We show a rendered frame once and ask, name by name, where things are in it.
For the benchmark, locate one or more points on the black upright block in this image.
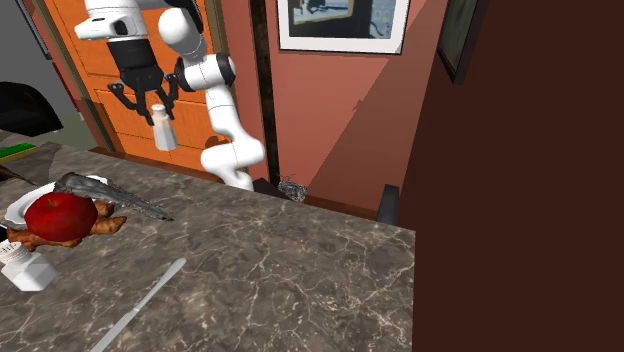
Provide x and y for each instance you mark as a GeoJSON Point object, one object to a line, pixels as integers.
{"type": "Point", "coordinates": [388, 204]}

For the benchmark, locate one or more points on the grey metal kitchen tool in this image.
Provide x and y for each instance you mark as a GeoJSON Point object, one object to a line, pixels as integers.
{"type": "Point", "coordinates": [105, 192]}

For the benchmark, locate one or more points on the brown ginger root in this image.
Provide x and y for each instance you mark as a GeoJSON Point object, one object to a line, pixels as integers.
{"type": "Point", "coordinates": [108, 225]}

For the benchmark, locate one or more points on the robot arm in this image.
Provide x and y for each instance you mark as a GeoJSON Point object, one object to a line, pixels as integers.
{"type": "Point", "coordinates": [222, 122]}

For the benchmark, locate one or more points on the white salt shaker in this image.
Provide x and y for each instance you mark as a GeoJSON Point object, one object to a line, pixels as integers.
{"type": "Point", "coordinates": [164, 130]}

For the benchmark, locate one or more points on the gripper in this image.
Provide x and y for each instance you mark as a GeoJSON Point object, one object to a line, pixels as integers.
{"type": "Point", "coordinates": [134, 61]}

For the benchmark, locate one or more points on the green flat board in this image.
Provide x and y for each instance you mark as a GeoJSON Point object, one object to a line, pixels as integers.
{"type": "Point", "coordinates": [14, 151]}

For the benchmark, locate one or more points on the silver table knife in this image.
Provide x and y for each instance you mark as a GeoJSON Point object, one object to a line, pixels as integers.
{"type": "Point", "coordinates": [141, 304]}

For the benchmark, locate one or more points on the white plate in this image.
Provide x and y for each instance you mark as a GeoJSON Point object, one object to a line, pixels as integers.
{"type": "Point", "coordinates": [22, 204]}

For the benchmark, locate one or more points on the black chair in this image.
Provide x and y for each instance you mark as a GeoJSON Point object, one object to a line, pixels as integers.
{"type": "Point", "coordinates": [24, 109]}

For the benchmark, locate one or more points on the dark framed wall picture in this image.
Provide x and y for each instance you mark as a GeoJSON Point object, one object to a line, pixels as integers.
{"type": "Point", "coordinates": [456, 36]}

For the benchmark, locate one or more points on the white lettered shaker bottle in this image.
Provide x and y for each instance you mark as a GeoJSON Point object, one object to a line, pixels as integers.
{"type": "Point", "coordinates": [29, 273]}

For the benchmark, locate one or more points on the white framed wall picture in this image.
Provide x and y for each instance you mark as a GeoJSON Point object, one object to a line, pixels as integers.
{"type": "Point", "coordinates": [341, 22]}

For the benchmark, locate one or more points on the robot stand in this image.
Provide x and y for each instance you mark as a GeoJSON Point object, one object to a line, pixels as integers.
{"type": "Point", "coordinates": [265, 187]}

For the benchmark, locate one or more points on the red apple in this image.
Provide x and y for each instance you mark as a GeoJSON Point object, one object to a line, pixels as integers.
{"type": "Point", "coordinates": [61, 217]}

